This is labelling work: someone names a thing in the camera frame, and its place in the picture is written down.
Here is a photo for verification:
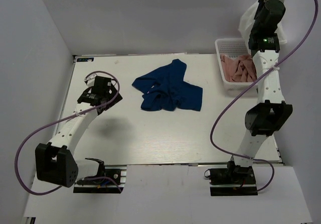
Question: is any white t shirt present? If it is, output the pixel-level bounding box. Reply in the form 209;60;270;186
238;2;287;46

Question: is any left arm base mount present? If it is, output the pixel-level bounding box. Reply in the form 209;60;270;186
73;166;127;194

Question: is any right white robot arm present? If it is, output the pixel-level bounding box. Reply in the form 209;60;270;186
226;0;293;183

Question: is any blue t shirt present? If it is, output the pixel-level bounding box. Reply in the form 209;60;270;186
132;59;203;111

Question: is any blue table label sticker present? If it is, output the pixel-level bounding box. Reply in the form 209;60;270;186
76;57;94;62

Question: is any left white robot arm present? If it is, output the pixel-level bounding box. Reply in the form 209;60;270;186
35;74;122;187

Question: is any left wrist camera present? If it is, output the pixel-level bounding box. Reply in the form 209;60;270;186
84;73;97;87

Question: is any white plastic basket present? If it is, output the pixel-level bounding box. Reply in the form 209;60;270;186
215;38;257;96

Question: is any pink t shirt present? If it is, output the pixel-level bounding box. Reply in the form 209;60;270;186
220;54;257;83

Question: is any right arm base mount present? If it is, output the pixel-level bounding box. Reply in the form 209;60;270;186
204;168;258;196

